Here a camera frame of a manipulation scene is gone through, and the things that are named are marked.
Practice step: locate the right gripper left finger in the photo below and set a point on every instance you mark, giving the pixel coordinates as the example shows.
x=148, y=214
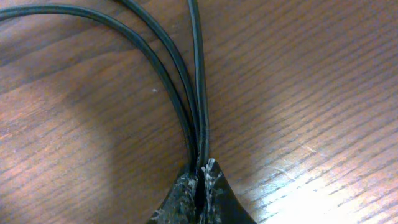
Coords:
x=179, y=205

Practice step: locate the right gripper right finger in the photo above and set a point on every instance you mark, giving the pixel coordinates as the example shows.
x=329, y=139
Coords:
x=221, y=205

